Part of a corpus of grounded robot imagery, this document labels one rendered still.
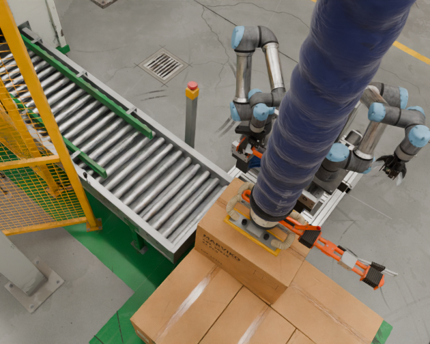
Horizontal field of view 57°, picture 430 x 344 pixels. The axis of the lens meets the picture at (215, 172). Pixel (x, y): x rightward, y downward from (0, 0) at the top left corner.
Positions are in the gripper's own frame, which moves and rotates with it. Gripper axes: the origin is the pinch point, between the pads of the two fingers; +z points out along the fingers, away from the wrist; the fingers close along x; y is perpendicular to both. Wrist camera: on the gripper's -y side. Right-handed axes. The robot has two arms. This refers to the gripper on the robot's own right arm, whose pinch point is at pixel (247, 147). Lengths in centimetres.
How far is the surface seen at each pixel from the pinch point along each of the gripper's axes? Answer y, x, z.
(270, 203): 31, -36, -23
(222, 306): 35, -65, 64
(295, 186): 37, -34, -43
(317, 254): 72, 27, 118
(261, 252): 38, -39, 24
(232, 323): 45, -70, 64
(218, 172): -20, 9, 59
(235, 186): 3.5, -12.6, 24.1
